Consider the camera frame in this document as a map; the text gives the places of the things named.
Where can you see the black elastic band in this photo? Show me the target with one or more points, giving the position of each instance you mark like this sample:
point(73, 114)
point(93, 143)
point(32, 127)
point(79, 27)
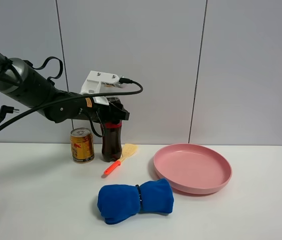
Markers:
point(140, 196)

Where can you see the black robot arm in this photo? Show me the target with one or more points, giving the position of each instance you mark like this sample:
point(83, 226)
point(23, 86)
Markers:
point(23, 83)

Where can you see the yellow spatula orange handle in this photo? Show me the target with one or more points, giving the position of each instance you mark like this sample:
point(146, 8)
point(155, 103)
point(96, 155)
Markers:
point(127, 151)

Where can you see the gold energy drink can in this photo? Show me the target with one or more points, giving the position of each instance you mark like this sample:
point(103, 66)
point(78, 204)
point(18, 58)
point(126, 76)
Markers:
point(82, 148)

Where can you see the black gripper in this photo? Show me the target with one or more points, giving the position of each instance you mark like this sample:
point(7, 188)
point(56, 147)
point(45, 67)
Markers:
point(99, 113)

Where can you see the cola bottle yellow cap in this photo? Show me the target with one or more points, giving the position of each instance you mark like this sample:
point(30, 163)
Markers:
point(111, 140)

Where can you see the pink round plate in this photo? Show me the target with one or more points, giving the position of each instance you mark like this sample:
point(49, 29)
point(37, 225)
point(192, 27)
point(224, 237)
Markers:
point(192, 169)

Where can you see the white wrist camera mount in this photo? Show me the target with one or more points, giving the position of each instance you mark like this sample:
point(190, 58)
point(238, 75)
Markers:
point(101, 82)

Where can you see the rolled blue towel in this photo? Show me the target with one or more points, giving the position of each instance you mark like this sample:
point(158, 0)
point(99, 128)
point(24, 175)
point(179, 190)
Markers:
point(118, 202)

